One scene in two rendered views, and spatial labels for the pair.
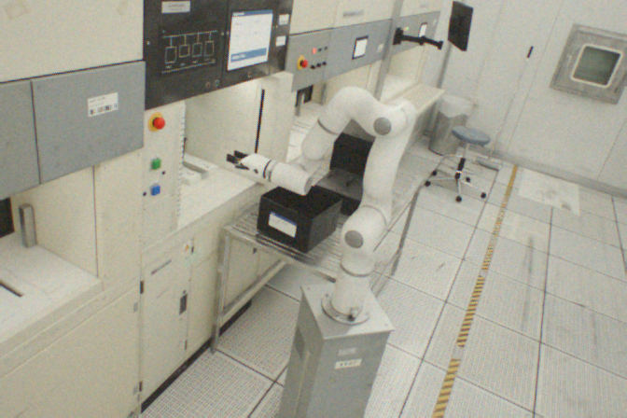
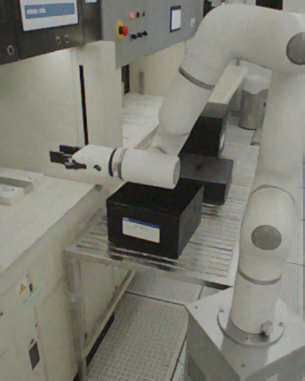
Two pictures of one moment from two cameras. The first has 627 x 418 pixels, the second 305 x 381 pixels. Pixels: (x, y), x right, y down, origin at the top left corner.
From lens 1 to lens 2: 0.76 m
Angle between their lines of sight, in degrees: 9
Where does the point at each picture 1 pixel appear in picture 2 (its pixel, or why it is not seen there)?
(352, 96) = (232, 16)
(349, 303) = (260, 319)
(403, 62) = not seen: hidden behind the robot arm
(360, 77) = (177, 58)
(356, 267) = (266, 272)
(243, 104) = (59, 91)
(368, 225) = (282, 213)
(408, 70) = not seen: hidden behind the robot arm
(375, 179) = (284, 143)
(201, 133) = (13, 139)
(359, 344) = (281, 367)
